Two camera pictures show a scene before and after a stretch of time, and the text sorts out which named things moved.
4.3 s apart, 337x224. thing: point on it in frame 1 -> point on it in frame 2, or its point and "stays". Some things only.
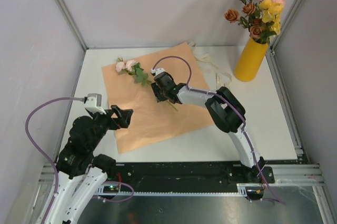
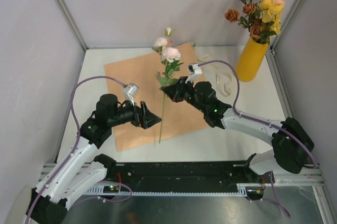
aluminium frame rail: x=288 y=110 stays
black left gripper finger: x=122 y=117 -> x=149 y=118
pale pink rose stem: x=133 y=68 -> x=169 y=57
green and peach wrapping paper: x=153 y=122 stays
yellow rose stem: x=271 y=15 stays
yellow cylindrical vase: x=250 y=60 stays
